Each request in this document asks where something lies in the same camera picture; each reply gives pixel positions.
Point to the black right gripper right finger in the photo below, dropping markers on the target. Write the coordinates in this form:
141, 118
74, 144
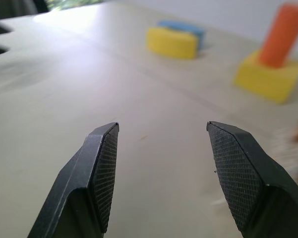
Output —
245, 173

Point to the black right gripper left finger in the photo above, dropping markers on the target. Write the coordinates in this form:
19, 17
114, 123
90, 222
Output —
89, 178

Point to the yellow square foam block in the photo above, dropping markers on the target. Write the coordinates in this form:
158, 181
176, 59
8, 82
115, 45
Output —
265, 79

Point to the orange foam cylinder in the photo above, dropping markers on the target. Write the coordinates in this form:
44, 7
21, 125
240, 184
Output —
280, 37

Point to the yellow half-round foam block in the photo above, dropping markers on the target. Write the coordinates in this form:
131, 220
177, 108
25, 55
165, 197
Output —
172, 43

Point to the blue foam block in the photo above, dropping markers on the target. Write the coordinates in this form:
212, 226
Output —
188, 28

